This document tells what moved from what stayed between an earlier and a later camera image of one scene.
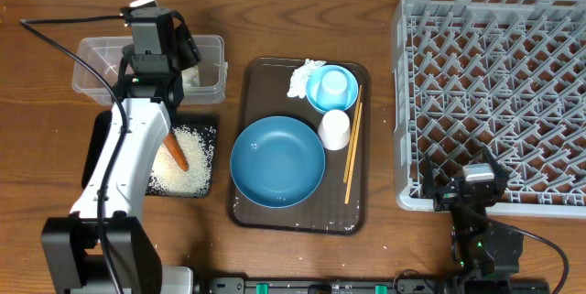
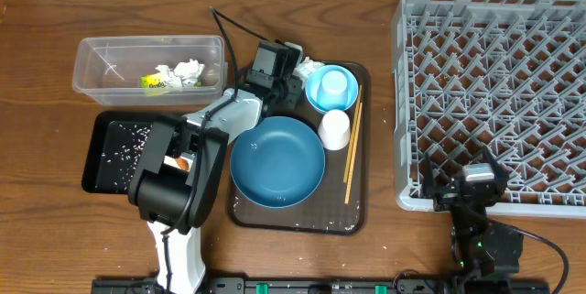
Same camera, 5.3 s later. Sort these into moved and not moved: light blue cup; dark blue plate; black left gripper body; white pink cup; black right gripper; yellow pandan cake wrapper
Moved: yellow pandan cake wrapper; black left gripper body
Not moved: light blue cup; white pink cup; dark blue plate; black right gripper
